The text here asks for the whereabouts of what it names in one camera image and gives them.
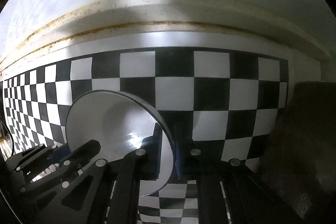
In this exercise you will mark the white plate blue stripes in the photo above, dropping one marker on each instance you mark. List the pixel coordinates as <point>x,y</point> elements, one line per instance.
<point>6,141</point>

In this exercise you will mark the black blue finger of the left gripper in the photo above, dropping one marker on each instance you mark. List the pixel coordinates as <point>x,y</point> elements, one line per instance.
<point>79,156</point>

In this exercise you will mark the white bowl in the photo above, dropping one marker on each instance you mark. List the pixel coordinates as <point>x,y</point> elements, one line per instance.
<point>122,123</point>

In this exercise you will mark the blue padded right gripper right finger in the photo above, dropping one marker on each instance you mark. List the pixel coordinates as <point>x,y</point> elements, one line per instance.
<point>194,164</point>

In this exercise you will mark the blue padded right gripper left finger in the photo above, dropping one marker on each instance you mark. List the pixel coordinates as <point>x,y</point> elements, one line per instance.
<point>125,177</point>

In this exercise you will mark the checkered black white tablecloth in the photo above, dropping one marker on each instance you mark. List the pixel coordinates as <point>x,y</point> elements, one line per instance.
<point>227,91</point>

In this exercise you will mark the brown rice cooker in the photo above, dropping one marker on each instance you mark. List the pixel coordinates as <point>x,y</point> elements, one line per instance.
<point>299,162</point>

